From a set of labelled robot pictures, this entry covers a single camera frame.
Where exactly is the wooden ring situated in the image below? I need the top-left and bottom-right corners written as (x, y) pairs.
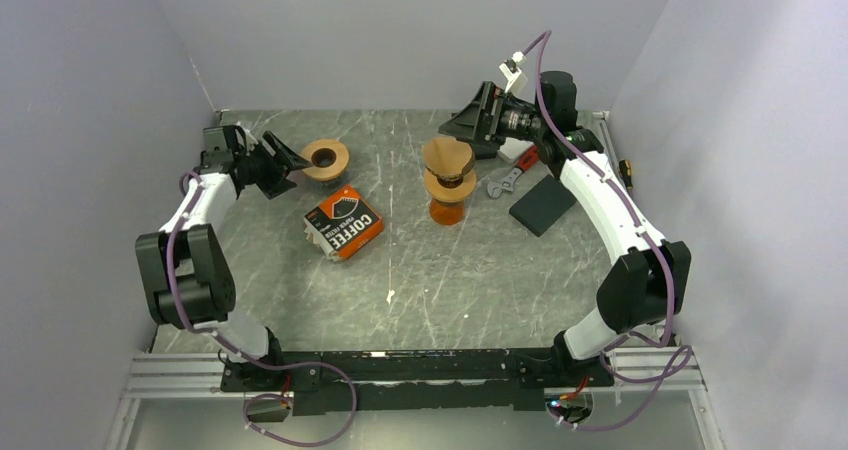
top-left (423, 169), bottom-right (478, 206)
top-left (299, 139), bottom-right (351, 183)

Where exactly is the orange glass carafe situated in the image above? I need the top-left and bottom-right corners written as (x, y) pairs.
top-left (429, 198), bottom-right (465, 226)

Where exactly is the red handled adjustable wrench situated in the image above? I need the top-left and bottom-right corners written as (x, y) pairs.
top-left (486, 145), bottom-right (538, 199)

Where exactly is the black block near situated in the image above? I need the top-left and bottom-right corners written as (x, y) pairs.
top-left (509, 175), bottom-right (577, 237)

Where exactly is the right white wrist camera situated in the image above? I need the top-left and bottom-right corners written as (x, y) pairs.
top-left (499, 52), bottom-right (528, 95)

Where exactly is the grey glass dripper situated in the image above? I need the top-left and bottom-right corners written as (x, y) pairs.
top-left (309, 171), bottom-right (348, 196)

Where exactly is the orange coffee filter box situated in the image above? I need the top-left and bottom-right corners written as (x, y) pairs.
top-left (303, 185), bottom-right (384, 261)

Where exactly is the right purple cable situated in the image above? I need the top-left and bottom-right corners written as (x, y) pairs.
top-left (519, 30), bottom-right (694, 434)

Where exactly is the yellow black screwdriver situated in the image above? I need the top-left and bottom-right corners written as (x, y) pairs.
top-left (618, 159), bottom-right (633, 192)

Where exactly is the brown paper coffee filter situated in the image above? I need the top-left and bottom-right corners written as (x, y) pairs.
top-left (422, 137), bottom-right (475, 180)

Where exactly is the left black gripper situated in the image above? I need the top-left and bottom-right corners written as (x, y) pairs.
top-left (235, 131), bottom-right (312, 199)

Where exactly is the black base frame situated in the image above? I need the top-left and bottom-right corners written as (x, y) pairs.
top-left (220, 347), bottom-right (613, 416)

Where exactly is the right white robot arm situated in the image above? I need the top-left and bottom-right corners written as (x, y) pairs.
top-left (439, 71), bottom-right (692, 385)

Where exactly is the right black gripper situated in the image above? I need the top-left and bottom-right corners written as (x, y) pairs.
top-left (439, 81), bottom-right (548, 150)

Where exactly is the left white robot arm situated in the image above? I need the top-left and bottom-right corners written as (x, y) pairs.
top-left (135, 125), bottom-right (311, 390)

